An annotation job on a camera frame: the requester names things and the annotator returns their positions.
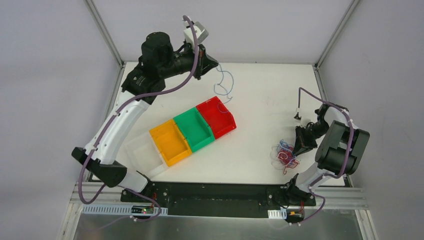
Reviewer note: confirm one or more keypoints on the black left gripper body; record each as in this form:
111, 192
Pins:
200, 62

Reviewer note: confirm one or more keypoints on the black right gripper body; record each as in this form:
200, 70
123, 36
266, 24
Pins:
305, 136

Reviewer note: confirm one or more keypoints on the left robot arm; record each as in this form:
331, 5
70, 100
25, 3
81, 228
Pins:
158, 62

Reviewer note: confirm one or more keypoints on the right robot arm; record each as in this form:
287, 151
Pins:
339, 146

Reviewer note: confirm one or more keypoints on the red plastic bin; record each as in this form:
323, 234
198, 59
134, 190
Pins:
217, 116

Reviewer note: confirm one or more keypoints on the green plastic bin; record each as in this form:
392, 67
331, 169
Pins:
195, 129

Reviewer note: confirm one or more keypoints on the yellow plastic bin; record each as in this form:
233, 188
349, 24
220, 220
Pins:
170, 142

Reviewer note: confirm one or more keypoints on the clear plastic bin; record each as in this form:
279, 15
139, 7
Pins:
145, 156

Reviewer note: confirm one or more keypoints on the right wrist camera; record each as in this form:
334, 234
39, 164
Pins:
302, 121

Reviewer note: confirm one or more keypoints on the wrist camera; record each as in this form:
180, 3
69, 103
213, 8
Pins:
302, 121
201, 33

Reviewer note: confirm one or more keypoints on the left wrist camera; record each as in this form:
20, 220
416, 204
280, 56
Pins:
201, 33

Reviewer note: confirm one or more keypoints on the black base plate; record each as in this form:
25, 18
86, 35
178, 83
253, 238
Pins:
224, 199

